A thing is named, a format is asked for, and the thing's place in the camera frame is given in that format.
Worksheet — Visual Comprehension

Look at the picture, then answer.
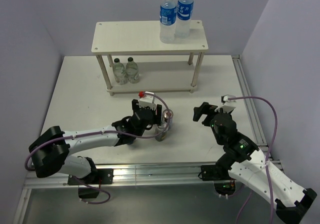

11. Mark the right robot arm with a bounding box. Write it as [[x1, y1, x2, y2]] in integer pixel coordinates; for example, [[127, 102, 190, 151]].
[[193, 102, 317, 224]]

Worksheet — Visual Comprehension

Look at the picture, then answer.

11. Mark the blue-label water bottle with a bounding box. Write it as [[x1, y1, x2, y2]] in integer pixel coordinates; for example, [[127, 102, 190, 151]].
[[159, 0, 177, 44], [175, 0, 194, 39]]

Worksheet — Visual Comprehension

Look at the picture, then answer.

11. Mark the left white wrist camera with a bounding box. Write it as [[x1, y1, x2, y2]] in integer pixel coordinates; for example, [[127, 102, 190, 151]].
[[138, 91, 156, 110]]

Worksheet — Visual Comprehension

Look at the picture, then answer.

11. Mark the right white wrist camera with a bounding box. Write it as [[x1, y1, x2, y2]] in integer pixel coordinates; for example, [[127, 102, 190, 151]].
[[215, 94, 237, 114]]

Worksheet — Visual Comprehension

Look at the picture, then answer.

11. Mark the clear green-label bottle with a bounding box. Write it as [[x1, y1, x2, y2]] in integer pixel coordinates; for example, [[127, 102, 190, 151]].
[[125, 57, 140, 84], [112, 58, 128, 85]]

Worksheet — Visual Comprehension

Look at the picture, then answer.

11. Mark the aluminium front rail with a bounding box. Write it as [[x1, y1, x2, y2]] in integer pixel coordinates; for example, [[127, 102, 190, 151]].
[[22, 162, 215, 190]]

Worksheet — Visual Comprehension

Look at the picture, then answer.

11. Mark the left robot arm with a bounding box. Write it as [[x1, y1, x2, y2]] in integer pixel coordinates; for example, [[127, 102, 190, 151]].
[[28, 99, 162, 184]]

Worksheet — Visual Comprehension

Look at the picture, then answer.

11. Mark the aluminium rail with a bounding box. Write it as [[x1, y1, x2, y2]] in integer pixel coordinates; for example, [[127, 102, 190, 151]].
[[231, 54, 268, 147], [22, 162, 215, 190]]

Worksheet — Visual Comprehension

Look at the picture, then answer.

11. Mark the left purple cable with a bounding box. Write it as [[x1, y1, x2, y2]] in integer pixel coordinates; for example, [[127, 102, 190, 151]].
[[24, 91, 174, 205]]

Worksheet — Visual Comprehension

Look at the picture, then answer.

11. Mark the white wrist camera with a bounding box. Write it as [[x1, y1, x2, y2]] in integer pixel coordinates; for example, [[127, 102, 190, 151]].
[[138, 91, 156, 110], [215, 94, 237, 114]]

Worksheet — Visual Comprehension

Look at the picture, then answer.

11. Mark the aluminium right side rail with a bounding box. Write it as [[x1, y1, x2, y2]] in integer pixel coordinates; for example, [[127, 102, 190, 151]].
[[231, 54, 268, 147]]

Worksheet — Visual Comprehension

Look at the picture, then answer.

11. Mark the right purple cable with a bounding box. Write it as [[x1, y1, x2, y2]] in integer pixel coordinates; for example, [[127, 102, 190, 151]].
[[229, 95, 279, 224]]

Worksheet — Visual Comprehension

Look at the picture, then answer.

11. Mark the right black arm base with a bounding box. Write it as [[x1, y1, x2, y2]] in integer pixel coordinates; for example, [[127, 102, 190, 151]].
[[198, 164, 236, 197]]

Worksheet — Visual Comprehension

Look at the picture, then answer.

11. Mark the purple cable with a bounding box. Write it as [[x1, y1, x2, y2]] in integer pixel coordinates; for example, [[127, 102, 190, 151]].
[[229, 95, 279, 224], [24, 91, 174, 205]]

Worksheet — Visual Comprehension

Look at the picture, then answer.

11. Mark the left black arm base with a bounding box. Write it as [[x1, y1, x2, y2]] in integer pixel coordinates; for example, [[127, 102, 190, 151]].
[[67, 168, 114, 205]]

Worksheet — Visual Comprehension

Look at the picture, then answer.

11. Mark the beige two-tier wooden shelf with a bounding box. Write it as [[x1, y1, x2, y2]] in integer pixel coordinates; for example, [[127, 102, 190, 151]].
[[91, 20, 209, 96]]

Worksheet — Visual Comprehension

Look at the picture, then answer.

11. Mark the clear green-label bottle right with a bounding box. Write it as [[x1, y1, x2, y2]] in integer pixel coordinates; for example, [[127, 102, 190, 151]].
[[125, 57, 140, 84]]

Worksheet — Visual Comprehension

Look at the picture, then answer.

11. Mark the clear green-label bottle left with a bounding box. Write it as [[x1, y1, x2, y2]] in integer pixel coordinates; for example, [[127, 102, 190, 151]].
[[112, 58, 128, 85]]

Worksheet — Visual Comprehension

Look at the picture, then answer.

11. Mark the silver red-tab slim can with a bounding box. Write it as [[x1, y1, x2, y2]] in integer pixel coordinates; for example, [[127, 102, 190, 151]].
[[162, 109, 174, 130]]

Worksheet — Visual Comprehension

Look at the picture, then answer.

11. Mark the black yellow-label can front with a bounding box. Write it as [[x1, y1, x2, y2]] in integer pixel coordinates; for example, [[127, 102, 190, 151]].
[[154, 122, 169, 142]]

